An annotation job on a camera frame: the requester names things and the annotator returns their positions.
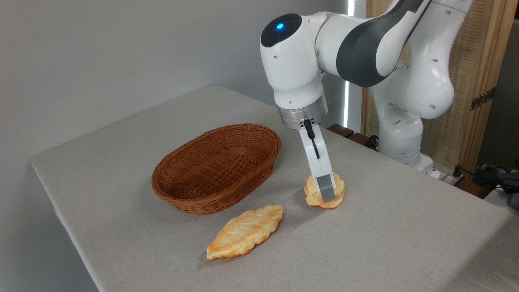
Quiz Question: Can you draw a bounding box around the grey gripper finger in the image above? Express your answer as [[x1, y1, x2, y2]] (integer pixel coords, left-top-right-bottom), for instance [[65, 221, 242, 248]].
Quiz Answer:
[[316, 173, 337, 202]]

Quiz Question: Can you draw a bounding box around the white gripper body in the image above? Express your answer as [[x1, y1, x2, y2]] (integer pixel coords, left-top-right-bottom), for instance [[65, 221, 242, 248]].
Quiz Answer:
[[298, 125, 334, 178]]

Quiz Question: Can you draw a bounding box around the round golden bread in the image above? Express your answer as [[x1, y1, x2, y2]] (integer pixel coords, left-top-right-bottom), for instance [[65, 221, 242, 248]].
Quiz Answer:
[[304, 172, 346, 210]]

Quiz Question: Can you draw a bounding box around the leaf-shaped golden bread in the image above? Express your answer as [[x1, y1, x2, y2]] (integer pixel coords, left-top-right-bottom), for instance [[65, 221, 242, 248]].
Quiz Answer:
[[205, 204, 284, 261]]

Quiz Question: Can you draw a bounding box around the brown wicker oval basket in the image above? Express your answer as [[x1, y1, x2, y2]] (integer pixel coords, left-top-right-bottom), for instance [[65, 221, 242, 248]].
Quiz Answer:
[[151, 123, 281, 215]]

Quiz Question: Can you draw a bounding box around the grey linen tablecloth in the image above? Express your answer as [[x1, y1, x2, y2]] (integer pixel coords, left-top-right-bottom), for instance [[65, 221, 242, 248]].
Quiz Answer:
[[30, 85, 519, 292]]

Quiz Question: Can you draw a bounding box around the metal screen hinge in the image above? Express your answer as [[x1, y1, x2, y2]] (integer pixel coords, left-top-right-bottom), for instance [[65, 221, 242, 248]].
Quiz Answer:
[[470, 87, 496, 111]]

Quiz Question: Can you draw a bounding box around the dark grey bag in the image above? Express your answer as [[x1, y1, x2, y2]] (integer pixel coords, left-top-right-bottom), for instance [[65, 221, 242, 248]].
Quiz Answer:
[[474, 161, 519, 210]]

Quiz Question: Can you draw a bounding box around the wooden bamboo folding screen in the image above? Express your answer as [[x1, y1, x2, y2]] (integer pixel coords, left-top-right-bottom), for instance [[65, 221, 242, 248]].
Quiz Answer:
[[360, 0, 519, 173]]

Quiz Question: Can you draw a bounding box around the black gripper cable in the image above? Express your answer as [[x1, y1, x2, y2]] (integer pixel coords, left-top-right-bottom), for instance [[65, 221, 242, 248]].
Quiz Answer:
[[303, 118, 321, 160]]

